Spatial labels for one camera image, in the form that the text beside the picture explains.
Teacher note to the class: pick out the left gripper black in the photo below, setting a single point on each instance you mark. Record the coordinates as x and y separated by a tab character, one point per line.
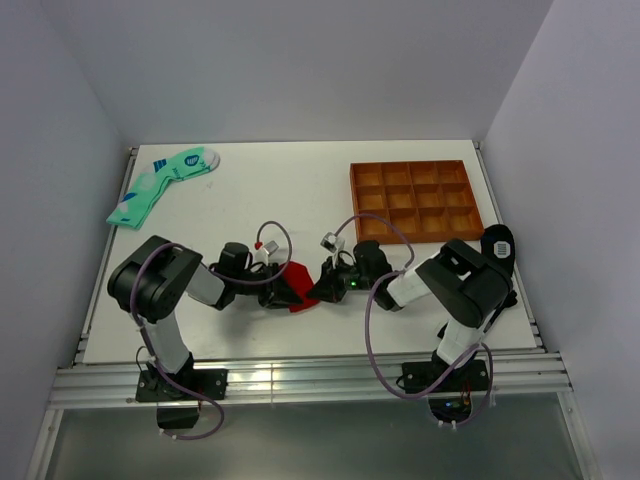
278	295

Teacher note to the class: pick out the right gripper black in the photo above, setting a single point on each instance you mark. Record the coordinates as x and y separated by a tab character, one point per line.
328	287

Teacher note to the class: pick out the red santa sock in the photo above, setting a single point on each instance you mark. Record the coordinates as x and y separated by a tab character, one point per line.
297	276

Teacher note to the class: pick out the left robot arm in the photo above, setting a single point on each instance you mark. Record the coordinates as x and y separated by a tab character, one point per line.
150	283

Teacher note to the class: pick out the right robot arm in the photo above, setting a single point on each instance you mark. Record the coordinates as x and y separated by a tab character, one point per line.
473	286

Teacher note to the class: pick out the orange compartment tray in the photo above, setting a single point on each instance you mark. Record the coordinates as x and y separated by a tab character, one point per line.
426	201

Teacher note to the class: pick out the mint green patterned sock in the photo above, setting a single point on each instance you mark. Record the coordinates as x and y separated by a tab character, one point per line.
150	185

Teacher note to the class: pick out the black blue sock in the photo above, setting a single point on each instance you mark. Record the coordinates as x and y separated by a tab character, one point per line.
496	276

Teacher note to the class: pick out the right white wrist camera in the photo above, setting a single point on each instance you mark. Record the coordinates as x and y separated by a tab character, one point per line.
334	244

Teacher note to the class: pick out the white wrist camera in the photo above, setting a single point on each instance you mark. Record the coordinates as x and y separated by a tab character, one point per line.
264	251
334	244

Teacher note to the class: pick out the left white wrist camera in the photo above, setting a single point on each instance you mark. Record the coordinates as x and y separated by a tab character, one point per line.
264	251

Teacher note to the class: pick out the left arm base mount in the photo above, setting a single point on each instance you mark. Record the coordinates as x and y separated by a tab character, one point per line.
180	400

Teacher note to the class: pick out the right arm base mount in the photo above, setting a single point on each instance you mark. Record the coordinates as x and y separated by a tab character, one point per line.
459	386

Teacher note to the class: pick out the aluminium frame rail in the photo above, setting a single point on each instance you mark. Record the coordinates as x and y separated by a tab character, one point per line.
294	381

